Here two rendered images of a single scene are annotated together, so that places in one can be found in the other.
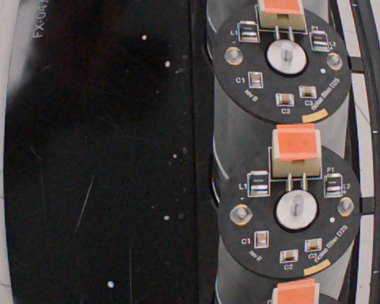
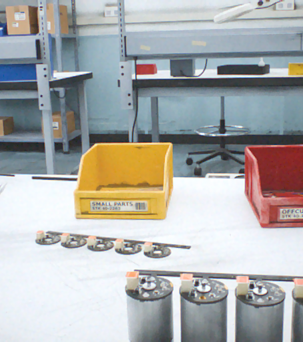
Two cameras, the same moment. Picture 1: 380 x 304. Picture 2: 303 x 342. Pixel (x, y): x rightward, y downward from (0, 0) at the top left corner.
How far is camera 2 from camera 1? 0.32 m
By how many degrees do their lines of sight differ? 72
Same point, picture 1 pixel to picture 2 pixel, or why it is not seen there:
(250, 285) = not seen: outside the picture
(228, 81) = (271, 302)
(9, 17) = not seen: outside the picture
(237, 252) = not seen: outside the picture
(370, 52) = (253, 276)
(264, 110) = (281, 297)
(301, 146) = (301, 280)
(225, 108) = (272, 316)
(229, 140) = (274, 331)
